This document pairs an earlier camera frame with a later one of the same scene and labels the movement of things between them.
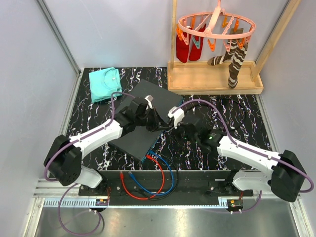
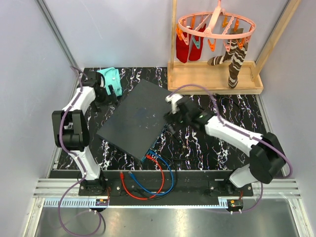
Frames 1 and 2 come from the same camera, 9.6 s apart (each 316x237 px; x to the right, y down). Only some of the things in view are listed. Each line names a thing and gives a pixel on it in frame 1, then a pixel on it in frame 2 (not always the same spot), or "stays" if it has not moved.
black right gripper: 176,132 → 171,118
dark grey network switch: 138,144 stays
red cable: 121,175 stays
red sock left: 182,49 stays
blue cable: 149,191 stays
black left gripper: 158,124 → 111,99
